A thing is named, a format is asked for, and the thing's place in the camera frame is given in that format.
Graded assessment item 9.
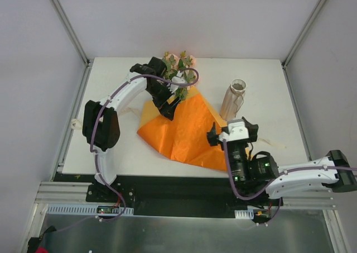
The pink flower stem three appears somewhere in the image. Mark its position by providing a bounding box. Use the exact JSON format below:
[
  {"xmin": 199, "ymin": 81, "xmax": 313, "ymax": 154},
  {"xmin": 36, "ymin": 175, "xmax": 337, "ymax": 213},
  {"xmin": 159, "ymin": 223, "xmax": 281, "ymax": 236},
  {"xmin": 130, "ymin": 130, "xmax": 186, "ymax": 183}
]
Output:
[{"xmin": 174, "ymin": 87, "xmax": 190, "ymax": 103}]

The orange wrapping paper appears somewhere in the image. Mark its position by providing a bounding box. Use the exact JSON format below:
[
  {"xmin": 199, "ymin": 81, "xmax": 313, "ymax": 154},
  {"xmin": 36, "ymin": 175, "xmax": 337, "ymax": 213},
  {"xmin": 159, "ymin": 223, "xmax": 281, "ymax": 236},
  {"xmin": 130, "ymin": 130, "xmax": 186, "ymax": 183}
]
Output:
[{"xmin": 137, "ymin": 87, "xmax": 227, "ymax": 171}]

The pink flower stem two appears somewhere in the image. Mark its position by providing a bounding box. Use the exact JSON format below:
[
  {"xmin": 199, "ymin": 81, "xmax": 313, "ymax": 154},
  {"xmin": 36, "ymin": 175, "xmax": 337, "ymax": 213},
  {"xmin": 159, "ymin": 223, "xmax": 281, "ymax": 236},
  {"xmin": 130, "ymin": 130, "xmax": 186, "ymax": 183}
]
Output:
[{"xmin": 162, "ymin": 51, "xmax": 180, "ymax": 79}]

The pink flower stem one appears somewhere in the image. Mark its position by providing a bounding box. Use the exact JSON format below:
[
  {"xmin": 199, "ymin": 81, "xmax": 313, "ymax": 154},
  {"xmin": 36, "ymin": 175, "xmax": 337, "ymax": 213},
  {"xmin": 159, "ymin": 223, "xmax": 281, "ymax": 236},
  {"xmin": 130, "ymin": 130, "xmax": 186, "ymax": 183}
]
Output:
[{"xmin": 178, "ymin": 50, "xmax": 199, "ymax": 103}]

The pink flower stem four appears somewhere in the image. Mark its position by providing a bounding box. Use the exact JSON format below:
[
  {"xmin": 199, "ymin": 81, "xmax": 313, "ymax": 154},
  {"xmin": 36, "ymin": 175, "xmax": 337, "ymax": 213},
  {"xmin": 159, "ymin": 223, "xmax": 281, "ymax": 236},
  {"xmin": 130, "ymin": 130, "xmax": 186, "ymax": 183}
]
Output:
[{"xmin": 183, "ymin": 55, "xmax": 196, "ymax": 68}]

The cream printed ribbon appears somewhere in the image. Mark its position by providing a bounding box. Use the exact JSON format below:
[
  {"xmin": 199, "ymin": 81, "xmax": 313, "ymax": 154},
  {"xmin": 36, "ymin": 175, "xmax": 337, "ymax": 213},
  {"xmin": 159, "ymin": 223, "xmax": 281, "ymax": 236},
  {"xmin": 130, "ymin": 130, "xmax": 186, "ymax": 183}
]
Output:
[{"xmin": 70, "ymin": 107, "xmax": 287, "ymax": 149}]

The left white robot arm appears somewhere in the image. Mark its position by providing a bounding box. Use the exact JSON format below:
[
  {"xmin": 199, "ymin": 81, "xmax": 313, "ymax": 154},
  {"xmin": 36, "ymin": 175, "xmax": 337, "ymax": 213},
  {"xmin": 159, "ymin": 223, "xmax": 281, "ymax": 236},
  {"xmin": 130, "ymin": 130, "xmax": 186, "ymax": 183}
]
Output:
[{"xmin": 82, "ymin": 57, "xmax": 186, "ymax": 202}]

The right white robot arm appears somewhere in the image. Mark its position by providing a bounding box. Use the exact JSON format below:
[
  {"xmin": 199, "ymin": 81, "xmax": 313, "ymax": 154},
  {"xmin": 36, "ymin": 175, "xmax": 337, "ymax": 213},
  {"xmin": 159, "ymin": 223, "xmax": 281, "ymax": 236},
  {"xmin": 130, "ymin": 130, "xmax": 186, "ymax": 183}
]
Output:
[{"xmin": 206, "ymin": 118, "xmax": 356, "ymax": 206}]

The white ribbed ceramic vase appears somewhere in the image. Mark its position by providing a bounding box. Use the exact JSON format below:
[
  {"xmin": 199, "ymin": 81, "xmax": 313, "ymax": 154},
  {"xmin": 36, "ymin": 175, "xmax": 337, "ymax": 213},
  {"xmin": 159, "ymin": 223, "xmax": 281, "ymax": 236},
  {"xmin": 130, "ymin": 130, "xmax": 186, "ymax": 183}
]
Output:
[{"xmin": 220, "ymin": 79, "xmax": 247, "ymax": 121}]

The right controller board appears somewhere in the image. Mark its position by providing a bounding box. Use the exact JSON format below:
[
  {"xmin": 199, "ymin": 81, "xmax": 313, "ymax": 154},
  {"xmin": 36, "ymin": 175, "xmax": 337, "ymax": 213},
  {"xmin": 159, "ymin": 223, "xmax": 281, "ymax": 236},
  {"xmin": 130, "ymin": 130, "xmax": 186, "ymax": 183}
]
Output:
[{"xmin": 234, "ymin": 208, "xmax": 271, "ymax": 220}]

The controller board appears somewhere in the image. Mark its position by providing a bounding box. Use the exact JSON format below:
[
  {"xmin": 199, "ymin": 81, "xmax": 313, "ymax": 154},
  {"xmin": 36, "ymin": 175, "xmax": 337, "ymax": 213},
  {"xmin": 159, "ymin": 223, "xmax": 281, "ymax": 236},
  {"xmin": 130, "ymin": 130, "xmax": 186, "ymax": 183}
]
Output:
[
  {"xmin": 234, "ymin": 208, "xmax": 271, "ymax": 220},
  {"xmin": 96, "ymin": 206, "xmax": 134, "ymax": 217}
]

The left controller board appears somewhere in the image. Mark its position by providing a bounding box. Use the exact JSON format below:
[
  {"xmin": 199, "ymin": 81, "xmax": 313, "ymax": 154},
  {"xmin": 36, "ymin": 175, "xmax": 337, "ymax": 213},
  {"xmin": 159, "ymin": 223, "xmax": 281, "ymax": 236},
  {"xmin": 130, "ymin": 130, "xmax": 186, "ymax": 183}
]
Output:
[{"xmin": 96, "ymin": 206, "xmax": 134, "ymax": 217}]

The red object bottom left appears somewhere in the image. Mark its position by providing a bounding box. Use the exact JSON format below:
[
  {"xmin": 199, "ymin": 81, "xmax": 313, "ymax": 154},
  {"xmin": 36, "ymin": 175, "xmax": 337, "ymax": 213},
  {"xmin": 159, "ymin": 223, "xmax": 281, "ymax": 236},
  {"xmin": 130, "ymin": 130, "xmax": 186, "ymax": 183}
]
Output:
[{"xmin": 35, "ymin": 247, "xmax": 49, "ymax": 253}]

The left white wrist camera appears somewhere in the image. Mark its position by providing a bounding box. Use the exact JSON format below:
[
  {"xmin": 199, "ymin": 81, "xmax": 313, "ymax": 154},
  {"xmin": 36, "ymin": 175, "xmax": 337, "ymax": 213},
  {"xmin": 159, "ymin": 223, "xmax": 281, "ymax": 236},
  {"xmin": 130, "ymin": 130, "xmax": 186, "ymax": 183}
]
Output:
[{"xmin": 167, "ymin": 71, "xmax": 191, "ymax": 94}]

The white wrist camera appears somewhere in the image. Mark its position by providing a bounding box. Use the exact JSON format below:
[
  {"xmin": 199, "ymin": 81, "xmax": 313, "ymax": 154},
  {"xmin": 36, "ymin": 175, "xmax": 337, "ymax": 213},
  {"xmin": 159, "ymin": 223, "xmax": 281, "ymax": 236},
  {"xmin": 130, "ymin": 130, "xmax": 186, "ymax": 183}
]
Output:
[
  {"xmin": 167, "ymin": 71, "xmax": 191, "ymax": 94},
  {"xmin": 219, "ymin": 119, "xmax": 249, "ymax": 142}
]

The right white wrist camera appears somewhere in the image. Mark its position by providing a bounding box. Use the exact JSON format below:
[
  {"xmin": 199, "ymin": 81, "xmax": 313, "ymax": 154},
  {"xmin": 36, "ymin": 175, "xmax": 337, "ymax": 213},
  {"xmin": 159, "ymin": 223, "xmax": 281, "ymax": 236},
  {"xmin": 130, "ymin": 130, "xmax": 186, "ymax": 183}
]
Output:
[{"xmin": 219, "ymin": 119, "xmax": 249, "ymax": 142}]

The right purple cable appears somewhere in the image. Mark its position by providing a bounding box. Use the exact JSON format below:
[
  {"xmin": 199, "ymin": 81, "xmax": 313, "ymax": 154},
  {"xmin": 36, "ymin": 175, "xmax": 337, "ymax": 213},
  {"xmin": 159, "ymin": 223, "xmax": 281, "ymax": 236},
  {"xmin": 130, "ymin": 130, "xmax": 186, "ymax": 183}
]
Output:
[{"xmin": 221, "ymin": 140, "xmax": 357, "ymax": 201}]

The left aluminium frame post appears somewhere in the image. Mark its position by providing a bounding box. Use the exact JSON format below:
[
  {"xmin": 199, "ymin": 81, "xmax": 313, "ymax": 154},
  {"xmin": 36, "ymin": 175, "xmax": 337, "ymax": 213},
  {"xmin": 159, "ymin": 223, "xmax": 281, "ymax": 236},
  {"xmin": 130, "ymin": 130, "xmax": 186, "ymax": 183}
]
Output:
[{"xmin": 49, "ymin": 0, "xmax": 90, "ymax": 67}]

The aluminium frame post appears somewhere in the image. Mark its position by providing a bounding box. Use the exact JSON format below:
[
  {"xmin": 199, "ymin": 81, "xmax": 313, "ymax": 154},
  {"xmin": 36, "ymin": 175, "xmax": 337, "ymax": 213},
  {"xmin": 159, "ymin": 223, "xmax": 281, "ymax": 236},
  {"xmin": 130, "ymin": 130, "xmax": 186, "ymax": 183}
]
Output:
[
  {"xmin": 282, "ymin": 0, "xmax": 329, "ymax": 70},
  {"xmin": 49, "ymin": 0, "xmax": 90, "ymax": 67}
]

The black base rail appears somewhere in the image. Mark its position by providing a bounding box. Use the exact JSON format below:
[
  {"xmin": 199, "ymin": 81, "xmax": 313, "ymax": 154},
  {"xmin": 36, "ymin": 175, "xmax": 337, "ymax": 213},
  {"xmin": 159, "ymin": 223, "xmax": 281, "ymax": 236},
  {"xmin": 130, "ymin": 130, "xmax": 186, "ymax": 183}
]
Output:
[{"xmin": 54, "ymin": 173, "xmax": 283, "ymax": 218}]

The right aluminium frame post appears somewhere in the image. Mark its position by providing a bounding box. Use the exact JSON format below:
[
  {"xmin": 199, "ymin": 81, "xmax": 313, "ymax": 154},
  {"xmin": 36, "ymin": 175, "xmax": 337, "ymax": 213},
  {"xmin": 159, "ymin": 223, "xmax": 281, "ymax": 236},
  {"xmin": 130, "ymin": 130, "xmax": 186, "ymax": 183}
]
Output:
[{"xmin": 282, "ymin": 0, "xmax": 329, "ymax": 70}]

